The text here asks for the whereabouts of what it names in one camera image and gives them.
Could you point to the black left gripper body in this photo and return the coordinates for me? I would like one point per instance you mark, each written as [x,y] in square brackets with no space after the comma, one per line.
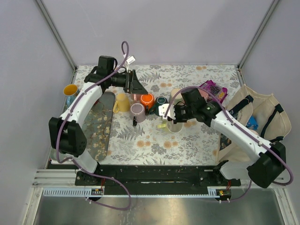
[125,81]

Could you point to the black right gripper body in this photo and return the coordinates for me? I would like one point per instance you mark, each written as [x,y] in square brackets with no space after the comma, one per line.
[183,113]

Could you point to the light green faceted mug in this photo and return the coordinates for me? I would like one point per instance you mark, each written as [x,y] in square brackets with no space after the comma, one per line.
[170,127]

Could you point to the blue floral mug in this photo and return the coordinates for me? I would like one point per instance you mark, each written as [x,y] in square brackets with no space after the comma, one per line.
[71,91]

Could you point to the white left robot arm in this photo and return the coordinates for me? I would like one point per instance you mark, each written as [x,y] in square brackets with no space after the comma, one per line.
[66,133]

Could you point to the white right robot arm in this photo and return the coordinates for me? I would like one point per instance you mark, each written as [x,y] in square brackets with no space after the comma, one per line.
[267,159]

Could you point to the light pink ribbed mug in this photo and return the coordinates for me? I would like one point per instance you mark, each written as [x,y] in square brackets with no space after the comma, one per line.
[136,97]

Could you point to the cream floral mug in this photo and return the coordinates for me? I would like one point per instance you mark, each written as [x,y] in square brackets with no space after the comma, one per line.
[178,98]

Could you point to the orange mug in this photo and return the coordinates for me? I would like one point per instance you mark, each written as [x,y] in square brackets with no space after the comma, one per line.
[147,100]

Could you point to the lilac mug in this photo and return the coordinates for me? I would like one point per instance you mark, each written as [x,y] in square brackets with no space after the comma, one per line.
[137,113]

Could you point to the yellow mug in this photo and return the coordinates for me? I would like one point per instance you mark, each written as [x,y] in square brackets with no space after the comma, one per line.
[121,103]

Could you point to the dark teal mug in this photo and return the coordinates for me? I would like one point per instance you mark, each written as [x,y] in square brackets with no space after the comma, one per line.
[158,102]

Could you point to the pink floral mug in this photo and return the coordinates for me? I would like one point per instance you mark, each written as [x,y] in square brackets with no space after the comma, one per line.
[204,94]

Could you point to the pink mug inside bag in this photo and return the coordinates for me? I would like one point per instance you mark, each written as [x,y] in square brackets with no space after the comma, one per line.
[255,134]

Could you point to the purple candy bag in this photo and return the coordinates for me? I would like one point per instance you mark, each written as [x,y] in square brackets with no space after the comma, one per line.
[218,91]

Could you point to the green floral tray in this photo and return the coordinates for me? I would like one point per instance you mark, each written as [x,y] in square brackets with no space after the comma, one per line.
[97,126]

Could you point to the blue packet inside bag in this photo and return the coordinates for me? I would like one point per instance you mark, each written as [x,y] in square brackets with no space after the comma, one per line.
[252,123]

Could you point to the cream canvas tote bag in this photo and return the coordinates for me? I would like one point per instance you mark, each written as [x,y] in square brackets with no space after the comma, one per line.
[273,122]

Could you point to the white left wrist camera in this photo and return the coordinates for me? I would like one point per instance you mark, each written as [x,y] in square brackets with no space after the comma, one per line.
[130,60]

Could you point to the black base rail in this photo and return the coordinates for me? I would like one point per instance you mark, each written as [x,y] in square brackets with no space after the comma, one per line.
[193,175]

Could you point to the white cable duct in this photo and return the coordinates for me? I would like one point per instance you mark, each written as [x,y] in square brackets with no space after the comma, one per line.
[73,192]

